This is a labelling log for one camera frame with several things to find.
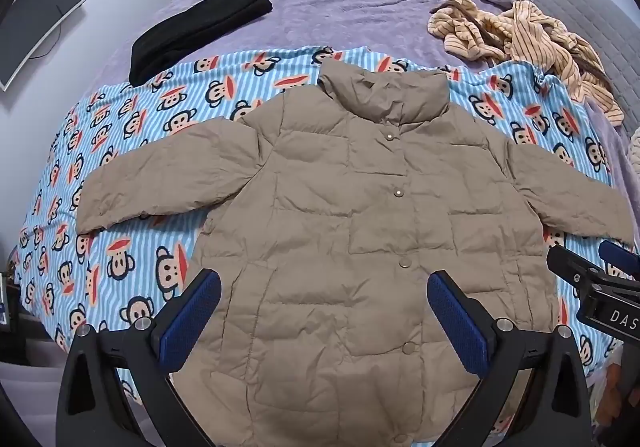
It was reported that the grey quilted headboard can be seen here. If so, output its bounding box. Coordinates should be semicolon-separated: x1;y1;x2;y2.
532;0;640;138

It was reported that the blue striped monkey print blanket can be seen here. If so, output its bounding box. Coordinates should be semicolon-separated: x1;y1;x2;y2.
15;46;618;428

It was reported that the beige striped fleece garment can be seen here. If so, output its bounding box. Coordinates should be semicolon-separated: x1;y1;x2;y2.
426;0;626;128

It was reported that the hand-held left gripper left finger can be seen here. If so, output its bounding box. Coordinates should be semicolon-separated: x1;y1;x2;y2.
56;268;223;447

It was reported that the white framed wall monitor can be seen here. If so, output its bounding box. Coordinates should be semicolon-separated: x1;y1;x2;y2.
0;0;87;92

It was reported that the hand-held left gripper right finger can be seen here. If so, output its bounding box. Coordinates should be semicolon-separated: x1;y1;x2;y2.
427;269;593;447

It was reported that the purple bedspread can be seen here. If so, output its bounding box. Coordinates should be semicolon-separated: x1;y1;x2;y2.
92;0;640;238

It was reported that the beige puffer jacket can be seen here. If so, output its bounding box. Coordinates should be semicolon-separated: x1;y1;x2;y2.
75;59;636;447

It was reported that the black folded garment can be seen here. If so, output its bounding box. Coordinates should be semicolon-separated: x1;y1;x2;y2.
129;0;273;88

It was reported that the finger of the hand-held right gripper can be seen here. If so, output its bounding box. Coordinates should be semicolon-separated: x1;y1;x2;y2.
598;240;640;280
546;245;609;288

